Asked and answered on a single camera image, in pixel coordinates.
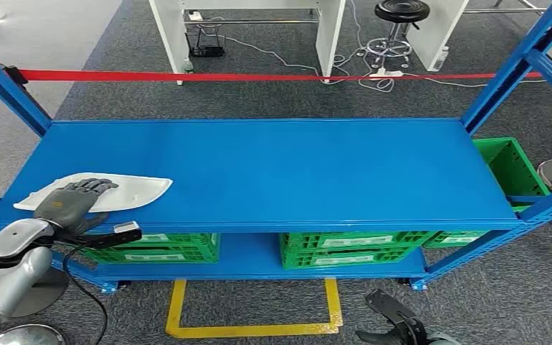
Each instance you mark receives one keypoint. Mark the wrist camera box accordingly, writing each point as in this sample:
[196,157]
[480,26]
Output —
[126,227]
[383,304]

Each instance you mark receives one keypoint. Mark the long red barrier belt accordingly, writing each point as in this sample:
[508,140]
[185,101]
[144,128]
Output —
[257,76]

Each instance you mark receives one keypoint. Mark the green open plastic crate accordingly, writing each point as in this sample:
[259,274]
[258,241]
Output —
[509,166]

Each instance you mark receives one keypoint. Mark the clear plastic bottle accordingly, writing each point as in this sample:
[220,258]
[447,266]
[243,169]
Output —
[441,58]

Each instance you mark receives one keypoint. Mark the white desk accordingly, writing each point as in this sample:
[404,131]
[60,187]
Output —
[440,24]
[330,33]

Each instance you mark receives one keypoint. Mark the blue metal shelf rack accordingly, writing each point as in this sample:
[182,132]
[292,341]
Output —
[276,171]

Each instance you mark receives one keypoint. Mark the white curved plastic part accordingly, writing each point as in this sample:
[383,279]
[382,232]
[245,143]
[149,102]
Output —
[138,190]

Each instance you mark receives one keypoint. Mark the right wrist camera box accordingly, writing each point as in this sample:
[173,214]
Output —
[383,304]

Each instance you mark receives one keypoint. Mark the black round stool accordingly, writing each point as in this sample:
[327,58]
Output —
[402,9]

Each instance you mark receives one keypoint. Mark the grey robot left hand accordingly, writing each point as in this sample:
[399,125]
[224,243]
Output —
[64,207]

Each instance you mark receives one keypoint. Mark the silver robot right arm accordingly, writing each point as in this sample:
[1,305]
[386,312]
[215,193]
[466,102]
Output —
[445,340]

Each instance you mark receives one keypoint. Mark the white power strip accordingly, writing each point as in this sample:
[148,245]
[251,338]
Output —
[385,74]
[195,15]

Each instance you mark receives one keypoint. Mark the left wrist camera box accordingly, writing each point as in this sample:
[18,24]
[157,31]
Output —
[126,227]

